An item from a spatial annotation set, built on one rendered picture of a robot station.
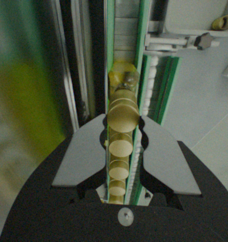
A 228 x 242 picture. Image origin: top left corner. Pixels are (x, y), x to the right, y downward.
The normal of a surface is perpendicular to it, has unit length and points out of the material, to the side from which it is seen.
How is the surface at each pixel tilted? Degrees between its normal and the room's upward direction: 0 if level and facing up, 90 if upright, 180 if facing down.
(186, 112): 0
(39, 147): 91
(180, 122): 0
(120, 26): 0
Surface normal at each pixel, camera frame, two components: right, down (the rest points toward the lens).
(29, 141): 1.00, 0.05
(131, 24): -0.06, 0.53
